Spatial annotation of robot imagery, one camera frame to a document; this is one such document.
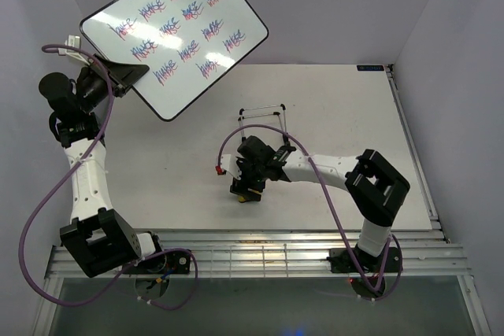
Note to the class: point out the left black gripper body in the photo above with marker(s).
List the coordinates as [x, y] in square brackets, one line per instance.
[93, 89]

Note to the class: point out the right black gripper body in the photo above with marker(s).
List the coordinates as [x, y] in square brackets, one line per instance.
[252, 178]

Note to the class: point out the white whiteboard black frame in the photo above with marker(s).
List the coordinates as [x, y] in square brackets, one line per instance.
[188, 45]

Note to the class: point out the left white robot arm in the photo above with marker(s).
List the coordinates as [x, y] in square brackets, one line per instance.
[98, 237]

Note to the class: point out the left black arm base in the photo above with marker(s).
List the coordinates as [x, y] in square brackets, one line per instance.
[176, 262]

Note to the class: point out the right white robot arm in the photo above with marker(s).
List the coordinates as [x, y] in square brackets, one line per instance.
[377, 188]

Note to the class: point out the right blue table label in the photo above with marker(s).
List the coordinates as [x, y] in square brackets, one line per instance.
[370, 68]

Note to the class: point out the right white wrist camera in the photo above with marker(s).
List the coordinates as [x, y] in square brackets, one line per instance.
[228, 164]

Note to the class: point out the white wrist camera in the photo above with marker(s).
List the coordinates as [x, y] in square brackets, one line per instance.
[228, 164]
[73, 45]

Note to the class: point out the metal wire board stand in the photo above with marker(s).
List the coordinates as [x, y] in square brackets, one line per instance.
[272, 115]

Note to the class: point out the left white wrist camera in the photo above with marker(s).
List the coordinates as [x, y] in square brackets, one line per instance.
[73, 45]

